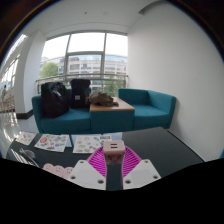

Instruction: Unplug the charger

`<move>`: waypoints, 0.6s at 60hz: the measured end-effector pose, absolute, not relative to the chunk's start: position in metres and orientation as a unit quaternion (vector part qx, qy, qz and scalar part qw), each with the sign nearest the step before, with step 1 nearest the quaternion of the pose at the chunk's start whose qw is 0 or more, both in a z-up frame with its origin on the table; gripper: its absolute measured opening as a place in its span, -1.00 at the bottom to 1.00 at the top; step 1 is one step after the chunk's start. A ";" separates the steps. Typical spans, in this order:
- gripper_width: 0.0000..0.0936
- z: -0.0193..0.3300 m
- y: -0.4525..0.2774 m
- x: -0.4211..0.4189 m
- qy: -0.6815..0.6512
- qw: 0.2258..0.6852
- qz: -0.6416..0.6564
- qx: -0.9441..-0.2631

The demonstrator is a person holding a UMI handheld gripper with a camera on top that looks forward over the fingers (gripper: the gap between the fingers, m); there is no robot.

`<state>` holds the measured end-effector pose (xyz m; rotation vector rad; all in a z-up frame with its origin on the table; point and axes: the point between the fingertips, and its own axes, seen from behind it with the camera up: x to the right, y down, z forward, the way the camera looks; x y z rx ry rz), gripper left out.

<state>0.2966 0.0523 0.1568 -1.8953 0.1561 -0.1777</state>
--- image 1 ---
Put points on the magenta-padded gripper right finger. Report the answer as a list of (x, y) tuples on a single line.
[(141, 173)]

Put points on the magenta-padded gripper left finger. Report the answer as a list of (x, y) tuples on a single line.
[(86, 175)]

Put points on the pink bear-print charger block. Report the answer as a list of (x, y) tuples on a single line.
[(114, 150)]

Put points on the pink power strip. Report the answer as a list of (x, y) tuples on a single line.
[(58, 170)]

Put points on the teal two-seat sofa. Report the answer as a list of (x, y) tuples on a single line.
[(71, 121)]

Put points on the wood-topped teal side table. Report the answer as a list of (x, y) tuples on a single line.
[(111, 116)]

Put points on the teal armchair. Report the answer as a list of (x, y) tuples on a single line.
[(151, 110)]

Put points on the brown jacket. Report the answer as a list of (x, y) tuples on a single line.
[(101, 99)]

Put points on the large black backpack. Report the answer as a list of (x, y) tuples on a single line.
[(55, 100)]

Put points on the small black backpack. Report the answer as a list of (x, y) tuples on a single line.
[(80, 93)]

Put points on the metal window railing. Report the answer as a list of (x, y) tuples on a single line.
[(100, 76)]

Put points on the person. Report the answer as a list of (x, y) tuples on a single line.
[(4, 91)]

